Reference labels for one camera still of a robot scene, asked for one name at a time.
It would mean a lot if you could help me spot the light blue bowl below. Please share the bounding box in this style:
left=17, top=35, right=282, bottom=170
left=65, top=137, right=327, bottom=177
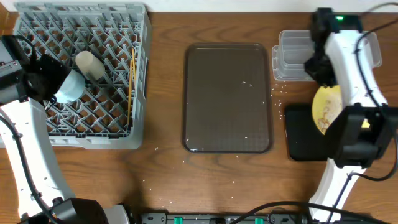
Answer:
left=55, top=70, right=85, bottom=103

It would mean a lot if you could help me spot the dark brown serving tray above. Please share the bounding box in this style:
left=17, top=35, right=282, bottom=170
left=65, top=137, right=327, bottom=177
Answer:
left=182, top=43, right=274, bottom=154

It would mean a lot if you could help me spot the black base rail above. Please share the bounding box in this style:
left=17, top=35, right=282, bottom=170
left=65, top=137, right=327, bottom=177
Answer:
left=141, top=212, right=374, bottom=224

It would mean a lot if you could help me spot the cream plastic cup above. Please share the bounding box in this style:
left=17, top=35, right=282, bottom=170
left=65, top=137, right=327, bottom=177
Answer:
left=75, top=51, right=106, bottom=80

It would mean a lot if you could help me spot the clear plastic bin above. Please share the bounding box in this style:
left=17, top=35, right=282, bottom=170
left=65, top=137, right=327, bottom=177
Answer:
left=272, top=30, right=382, bottom=82

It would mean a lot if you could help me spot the grey plastic dish rack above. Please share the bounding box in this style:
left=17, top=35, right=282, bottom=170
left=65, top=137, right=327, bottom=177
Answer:
left=14, top=1, right=152, bottom=149

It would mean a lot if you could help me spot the yellow plate with crumbs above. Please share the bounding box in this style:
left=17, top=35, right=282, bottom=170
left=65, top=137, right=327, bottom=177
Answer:
left=312, top=85, right=343, bottom=134

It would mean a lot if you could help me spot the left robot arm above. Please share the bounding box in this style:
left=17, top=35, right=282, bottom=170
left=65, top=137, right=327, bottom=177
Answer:
left=1, top=50, right=132, bottom=223

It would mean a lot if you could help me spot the black tray bin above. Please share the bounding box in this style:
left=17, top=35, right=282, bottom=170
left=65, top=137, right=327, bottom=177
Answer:
left=284, top=104, right=330, bottom=162

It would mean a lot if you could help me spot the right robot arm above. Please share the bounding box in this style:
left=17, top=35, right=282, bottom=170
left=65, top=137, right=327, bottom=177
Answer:
left=304, top=7, right=397, bottom=223

